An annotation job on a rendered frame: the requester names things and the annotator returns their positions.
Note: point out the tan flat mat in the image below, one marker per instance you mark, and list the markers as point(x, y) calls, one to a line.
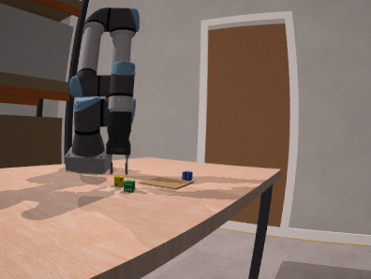
point(167, 182)

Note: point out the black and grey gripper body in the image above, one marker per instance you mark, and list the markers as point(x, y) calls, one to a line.
point(119, 124)

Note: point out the yellow die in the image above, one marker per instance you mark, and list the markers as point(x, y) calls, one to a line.
point(118, 180)

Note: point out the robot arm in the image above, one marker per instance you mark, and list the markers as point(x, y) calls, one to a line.
point(91, 114)

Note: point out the green die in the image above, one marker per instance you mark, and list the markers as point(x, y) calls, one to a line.
point(129, 186)

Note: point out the blue die with white pips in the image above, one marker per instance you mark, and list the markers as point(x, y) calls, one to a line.
point(187, 175)

